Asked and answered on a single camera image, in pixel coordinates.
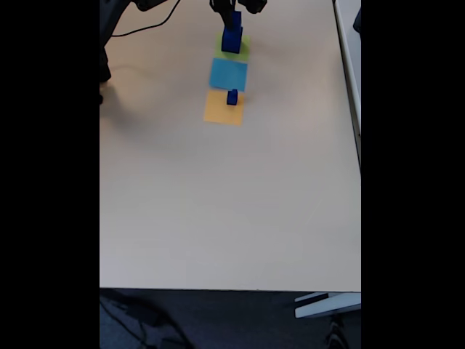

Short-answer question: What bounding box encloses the large blue cube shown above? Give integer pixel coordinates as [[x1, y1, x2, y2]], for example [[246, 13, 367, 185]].
[[221, 25, 244, 55]]

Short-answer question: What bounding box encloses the white table foot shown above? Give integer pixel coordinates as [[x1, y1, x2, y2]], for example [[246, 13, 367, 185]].
[[294, 292, 362, 319]]

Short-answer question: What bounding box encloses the green paper square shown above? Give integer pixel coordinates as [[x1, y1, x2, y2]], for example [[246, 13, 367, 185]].
[[214, 31, 251, 61]]

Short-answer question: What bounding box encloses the black camera box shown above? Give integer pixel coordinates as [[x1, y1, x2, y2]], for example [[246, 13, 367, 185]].
[[239, 0, 269, 15]]

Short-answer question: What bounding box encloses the light blue paper square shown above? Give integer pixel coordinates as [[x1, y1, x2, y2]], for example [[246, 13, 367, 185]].
[[209, 57, 249, 92]]

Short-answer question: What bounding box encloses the white adjacent table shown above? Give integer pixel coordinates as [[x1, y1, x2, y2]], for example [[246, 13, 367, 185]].
[[333, 0, 362, 168]]

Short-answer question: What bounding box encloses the medium blue cube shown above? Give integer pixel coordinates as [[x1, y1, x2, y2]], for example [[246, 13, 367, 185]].
[[225, 10, 243, 30]]

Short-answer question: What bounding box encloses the orange paper square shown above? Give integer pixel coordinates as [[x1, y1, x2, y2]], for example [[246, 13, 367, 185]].
[[203, 89, 245, 127]]

